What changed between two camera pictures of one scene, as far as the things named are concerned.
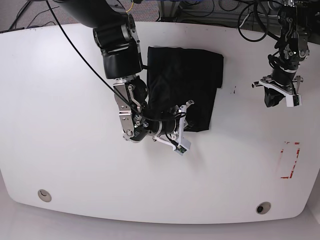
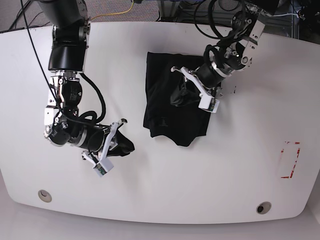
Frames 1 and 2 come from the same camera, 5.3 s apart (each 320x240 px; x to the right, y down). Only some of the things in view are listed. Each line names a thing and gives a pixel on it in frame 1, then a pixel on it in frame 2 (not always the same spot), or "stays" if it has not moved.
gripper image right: [281, 78] to [206, 80]
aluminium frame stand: [169, 11] stays
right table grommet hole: [263, 207] stays
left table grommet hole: [44, 195] stays
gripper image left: [172, 131] to [103, 139]
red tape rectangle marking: [282, 151] stays
